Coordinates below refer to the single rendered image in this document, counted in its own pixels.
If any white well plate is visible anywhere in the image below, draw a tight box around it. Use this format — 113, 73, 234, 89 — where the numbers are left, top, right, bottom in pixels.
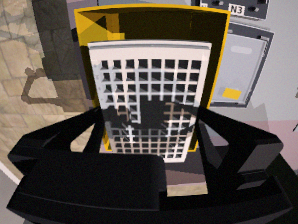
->
87, 39, 212, 162

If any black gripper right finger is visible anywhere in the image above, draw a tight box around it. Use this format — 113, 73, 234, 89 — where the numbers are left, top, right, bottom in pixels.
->
194, 105, 284, 194

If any yellow open-top bin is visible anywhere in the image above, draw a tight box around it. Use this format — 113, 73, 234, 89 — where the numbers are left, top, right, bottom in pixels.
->
74, 4, 231, 109

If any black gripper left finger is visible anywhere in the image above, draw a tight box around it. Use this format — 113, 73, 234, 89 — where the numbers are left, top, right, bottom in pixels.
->
16, 106, 105, 152

